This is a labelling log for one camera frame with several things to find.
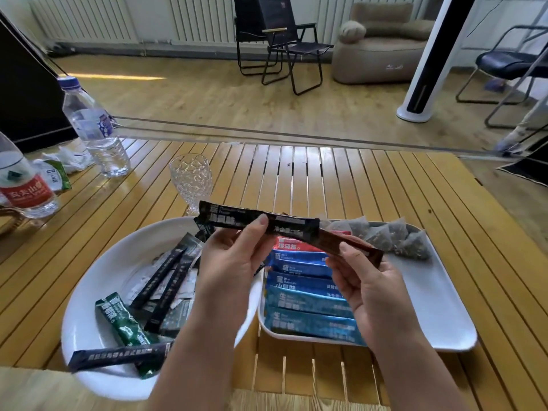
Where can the black panel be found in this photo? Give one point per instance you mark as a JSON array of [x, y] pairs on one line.
[[25, 89]]

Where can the pile of pyramid tea bags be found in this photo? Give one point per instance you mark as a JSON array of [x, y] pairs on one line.
[[398, 237]]

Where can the crumpled white wrapper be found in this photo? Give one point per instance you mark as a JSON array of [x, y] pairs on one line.
[[70, 158]]

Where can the round beige cushion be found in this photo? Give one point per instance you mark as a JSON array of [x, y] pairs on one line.
[[352, 32]]

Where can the white torn wrappers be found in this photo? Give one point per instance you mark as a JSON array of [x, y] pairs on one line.
[[143, 282]]

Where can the blue seat metal chair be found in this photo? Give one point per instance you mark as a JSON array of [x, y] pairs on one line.
[[505, 62]]

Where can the green stick packet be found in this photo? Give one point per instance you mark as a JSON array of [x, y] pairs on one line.
[[124, 325]]

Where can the rectangular white tray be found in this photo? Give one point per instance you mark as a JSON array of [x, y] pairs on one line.
[[432, 295]]

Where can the beige armchair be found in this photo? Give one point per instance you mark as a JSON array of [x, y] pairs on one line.
[[376, 55]]

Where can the dark green sachet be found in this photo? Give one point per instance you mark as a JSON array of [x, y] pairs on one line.
[[175, 318]]

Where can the person's right hand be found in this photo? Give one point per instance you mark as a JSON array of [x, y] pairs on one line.
[[376, 295]]

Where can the slim black stick packet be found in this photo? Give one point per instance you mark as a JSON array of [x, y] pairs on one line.
[[156, 280], [173, 291]]

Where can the red stick packet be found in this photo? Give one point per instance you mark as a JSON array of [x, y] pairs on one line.
[[295, 244]]

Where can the purple slipper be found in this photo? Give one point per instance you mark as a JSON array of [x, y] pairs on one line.
[[495, 85]]

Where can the dark teal stick packet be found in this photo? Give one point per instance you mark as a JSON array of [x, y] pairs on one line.
[[202, 228]]

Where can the white tower fan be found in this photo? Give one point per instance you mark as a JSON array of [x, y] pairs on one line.
[[436, 55]]

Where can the round white plate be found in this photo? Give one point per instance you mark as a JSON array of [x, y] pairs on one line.
[[98, 269]]

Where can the navy stick packet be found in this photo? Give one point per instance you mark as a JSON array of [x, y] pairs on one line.
[[115, 356]]

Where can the black floor mat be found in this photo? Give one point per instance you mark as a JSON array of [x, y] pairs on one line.
[[528, 164]]

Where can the brown stick packet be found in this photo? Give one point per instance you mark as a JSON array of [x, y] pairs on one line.
[[329, 241]]

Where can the blue cap water bottle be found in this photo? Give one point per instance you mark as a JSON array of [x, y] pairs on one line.
[[92, 128]]

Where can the black stick packet white print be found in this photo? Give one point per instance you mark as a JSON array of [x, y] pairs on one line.
[[291, 226]]

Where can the black folding chair wooden armrest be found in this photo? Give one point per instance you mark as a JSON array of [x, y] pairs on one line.
[[299, 47]]

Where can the person's left forearm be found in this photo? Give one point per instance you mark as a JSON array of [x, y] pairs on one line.
[[201, 363]]

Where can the light blue stick packet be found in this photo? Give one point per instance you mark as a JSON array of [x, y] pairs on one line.
[[304, 301], [308, 325]]

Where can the person's right thumb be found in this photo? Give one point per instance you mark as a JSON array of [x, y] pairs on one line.
[[354, 258]]

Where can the red label water bottle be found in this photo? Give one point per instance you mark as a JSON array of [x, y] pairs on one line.
[[23, 184]]

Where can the green and white packet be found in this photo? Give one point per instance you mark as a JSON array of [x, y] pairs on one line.
[[58, 175]]

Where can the person's left thumb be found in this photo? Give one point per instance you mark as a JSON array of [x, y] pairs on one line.
[[254, 237]]

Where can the person's left hand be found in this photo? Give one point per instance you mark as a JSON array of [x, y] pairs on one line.
[[224, 273]]

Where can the dark blue stick packet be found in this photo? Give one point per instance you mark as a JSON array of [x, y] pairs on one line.
[[295, 256], [299, 284], [299, 268]]

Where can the clear patterned glass goblet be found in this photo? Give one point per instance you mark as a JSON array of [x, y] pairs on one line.
[[190, 177]]

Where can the person's right forearm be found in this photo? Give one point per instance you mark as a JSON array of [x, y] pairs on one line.
[[415, 376]]

